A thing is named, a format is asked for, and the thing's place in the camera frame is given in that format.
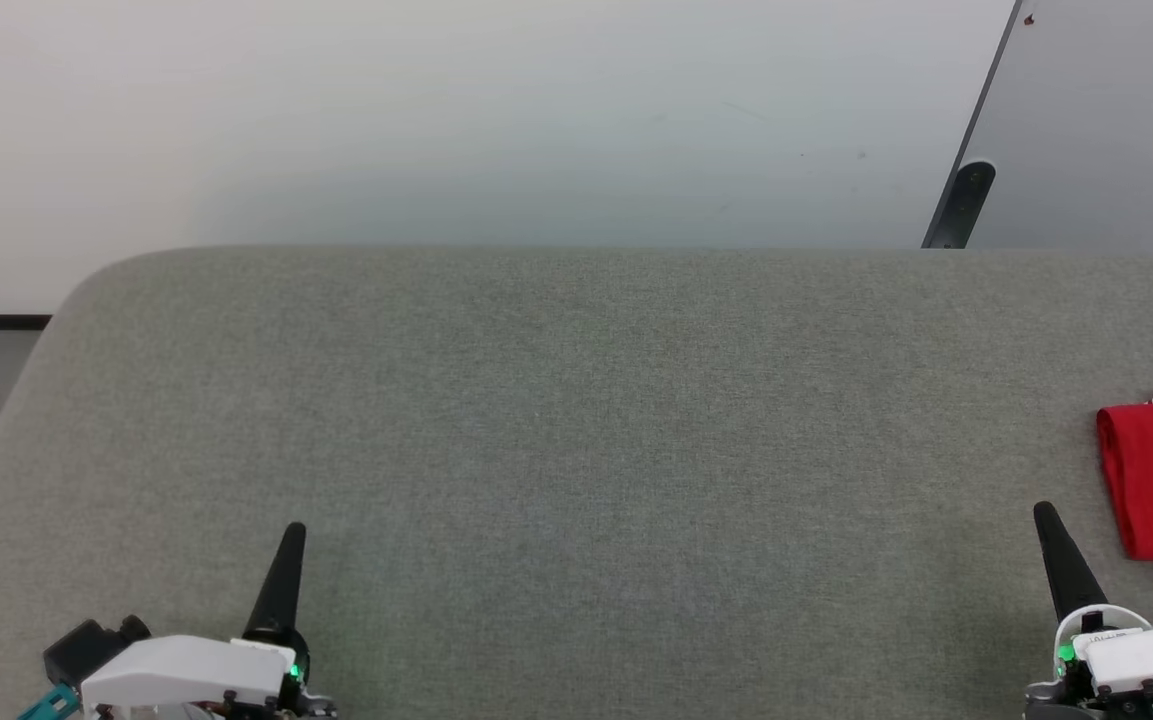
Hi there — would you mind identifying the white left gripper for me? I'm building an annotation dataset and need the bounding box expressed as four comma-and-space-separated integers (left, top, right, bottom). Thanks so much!
80, 521, 339, 720

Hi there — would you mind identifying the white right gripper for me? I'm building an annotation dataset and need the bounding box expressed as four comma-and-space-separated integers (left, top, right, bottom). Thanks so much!
1023, 501, 1153, 720

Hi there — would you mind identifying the teal cable connector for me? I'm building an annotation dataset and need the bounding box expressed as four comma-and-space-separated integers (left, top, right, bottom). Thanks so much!
15, 683, 83, 720

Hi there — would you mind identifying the oval metal bracket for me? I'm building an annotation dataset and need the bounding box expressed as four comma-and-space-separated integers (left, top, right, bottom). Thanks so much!
939, 159, 998, 250

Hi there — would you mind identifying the grey metal post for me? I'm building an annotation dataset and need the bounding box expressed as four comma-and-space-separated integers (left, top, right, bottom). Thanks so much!
920, 0, 1029, 250

